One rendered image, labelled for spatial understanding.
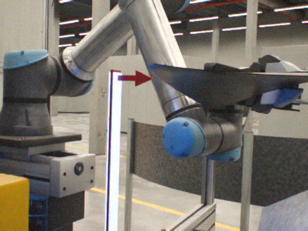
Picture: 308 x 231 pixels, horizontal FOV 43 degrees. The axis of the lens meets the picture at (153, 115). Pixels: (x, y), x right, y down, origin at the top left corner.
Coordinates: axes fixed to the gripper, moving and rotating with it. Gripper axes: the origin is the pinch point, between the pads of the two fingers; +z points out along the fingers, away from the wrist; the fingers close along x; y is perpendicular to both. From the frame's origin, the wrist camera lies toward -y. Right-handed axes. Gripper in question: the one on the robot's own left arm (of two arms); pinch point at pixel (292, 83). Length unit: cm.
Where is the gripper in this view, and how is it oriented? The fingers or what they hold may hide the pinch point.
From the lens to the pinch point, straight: 57.8
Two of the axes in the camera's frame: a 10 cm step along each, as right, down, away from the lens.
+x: -1.4, 9.9, 0.3
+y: 9.7, 1.3, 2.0
